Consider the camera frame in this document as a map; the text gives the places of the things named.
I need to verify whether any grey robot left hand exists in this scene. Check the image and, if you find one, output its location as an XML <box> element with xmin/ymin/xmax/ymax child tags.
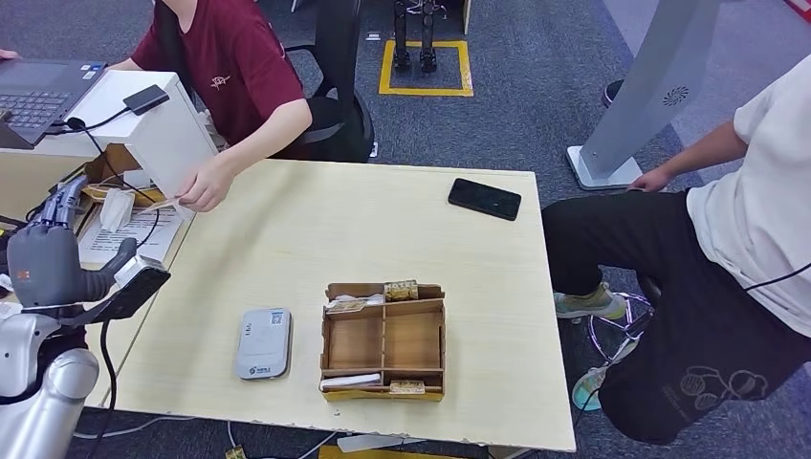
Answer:
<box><xmin>6</xmin><ymin>174</ymin><xmax>139</xmax><ymax>309</ymax></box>

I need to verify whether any person's left hand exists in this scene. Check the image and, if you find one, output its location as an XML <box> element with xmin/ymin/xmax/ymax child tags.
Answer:
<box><xmin>176</xmin><ymin>155</ymin><xmax>237</xmax><ymax>213</ymax></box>

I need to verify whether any wooden card organizer box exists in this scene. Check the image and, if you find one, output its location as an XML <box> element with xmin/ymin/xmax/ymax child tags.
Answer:
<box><xmin>318</xmin><ymin>281</ymin><xmax>447</xmax><ymax>404</ymax></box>

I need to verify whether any person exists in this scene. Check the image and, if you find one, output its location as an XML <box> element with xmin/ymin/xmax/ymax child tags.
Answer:
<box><xmin>107</xmin><ymin>0</ymin><xmax>313</xmax><ymax>160</ymax></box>
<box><xmin>541</xmin><ymin>54</ymin><xmax>811</xmax><ymax>445</ymax></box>

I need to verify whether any white card reader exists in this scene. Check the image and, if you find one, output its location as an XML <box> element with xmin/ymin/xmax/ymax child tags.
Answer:
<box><xmin>234</xmin><ymin>307</ymin><xmax>294</xmax><ymax>382</ymax></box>

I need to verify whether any grey laptop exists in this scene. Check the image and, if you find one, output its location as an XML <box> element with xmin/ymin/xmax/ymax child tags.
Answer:
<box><xmin>0</xmin><ymin>58</ymin><xmax>109</xmax><ymax>150</ymax></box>

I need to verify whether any white desk riser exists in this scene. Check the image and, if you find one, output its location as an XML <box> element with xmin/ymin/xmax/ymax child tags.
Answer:
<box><xmin>0</xmin><ymin>69</ymin><xmax>220</xmax><ymax>199</ymax></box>

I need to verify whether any printed paper sheet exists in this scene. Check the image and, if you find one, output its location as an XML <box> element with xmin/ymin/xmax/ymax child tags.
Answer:
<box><xmin>77</xmin><ymin>204</ymin><xmax>186</xmax><ymax>266</ymax></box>

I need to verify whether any black shoe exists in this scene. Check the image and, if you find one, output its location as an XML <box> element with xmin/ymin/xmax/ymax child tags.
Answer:
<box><xmin>600</xmin><ymin>78</ymin><xmax>625</xmax><ymax>109</ymax></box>

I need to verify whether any brown cardboard box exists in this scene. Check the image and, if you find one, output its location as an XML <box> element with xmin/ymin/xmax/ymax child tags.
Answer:
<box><xmin>82</xmin><ymin>143</ymin><xmax>169</xmax><ymax>204</ymax></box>

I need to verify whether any black usb hub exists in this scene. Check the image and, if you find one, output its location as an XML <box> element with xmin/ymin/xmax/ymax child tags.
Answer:
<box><xmin>121</xmin><ymin>83</ymin><xmax>171</xmax><ymax>117</ymax></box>

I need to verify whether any grey kiosk stand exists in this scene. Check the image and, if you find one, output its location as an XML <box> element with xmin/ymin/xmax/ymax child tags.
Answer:
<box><xmin>565</xmin><ymin>0</ymin><xmax>724</xmax><ymax>192</ymax></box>

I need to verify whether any black smartphone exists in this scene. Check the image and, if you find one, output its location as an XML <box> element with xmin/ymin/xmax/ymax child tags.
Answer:
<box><xmin>448</xmin><ymin>178</ymin><xmax>523</xmax><ymax>222</ymax></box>

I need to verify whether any black office chair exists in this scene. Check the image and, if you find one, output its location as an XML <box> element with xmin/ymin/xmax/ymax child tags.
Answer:
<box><xmin>243</xmin><ymin>0</ymin><xmax>376</xmax><ymax>164</ymax></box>

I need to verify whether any white paper slip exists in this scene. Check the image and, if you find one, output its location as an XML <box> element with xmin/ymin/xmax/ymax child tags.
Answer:
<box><xmin>319</xmin><ymin>373</ymin><xmax>383</xmax><ymax>391</ymax></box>
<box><xmin>336</xmin><ymin>293</ymin><xmax>385</xmax><ymax>309</ymax></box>

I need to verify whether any standing humanoid robot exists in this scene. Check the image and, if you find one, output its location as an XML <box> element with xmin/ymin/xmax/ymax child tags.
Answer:
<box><xmin>391</xmin><ymin>0</ymin><xmax>442</xmax><ymax>75</ymax></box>

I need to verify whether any yellow flat box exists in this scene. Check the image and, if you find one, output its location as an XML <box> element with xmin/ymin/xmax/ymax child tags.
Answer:
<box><xmin>319</xmin><ymin>446</ymin><xmax>457</xmax><ymax>459</ymax></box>

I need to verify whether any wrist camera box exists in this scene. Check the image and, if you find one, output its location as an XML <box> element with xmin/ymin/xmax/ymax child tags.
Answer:
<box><xmin>59</xmin><ymin>254</ymin><xmax>172</xmax><ymax>327</ymax></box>

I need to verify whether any black power cable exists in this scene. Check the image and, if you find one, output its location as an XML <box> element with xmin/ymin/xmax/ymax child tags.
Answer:
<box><xmin>63</xmin><ymin>117</ymin><xmax>163</xmax><ymax>251</ymax></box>

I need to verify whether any black hub cable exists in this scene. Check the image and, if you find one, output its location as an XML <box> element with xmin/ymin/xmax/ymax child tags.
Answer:
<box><xmin>47</xmin><ymin>106</ymin><xmax>133</xmax><ymax>136</ymax></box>

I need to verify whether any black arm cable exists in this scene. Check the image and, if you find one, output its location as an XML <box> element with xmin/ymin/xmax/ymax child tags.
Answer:
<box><xmin>85</xmin><ymin>319</ymin><xmax>119</xmax><ymax>459</ymax></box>

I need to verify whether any thin black cable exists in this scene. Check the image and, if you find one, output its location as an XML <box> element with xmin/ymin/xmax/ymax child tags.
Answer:
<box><xmin>744</xmin><ymin>262</ymin><xmax>811</xmax><ymax>293</ymax></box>

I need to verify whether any chrome ring stool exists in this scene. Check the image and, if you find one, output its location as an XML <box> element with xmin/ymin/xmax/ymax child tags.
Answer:
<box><xmin>585</xmin><ymin>292</ymin><xmax>657</xmax><ymax>369</ymax></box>

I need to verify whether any white floor cable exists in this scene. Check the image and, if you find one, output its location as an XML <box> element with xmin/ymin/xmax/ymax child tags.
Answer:
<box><xmin>73</xmin><ymin>414</ymin><xmax>198</xmax><ymax>442</ymax></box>

